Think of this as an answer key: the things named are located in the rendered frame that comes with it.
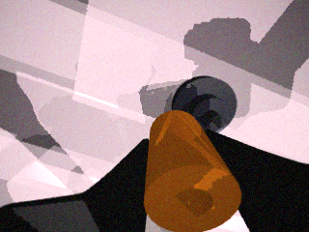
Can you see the orange knob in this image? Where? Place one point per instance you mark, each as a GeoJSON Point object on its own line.
{"type": "Point", "coordinates": [189, 187]}

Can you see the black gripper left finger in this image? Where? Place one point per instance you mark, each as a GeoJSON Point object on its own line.
{"type": "Point", "coordinates": [115, 203]}

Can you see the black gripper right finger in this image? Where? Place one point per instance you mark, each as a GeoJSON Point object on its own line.
{"type": "Point", "coordinates": [274, 190]}

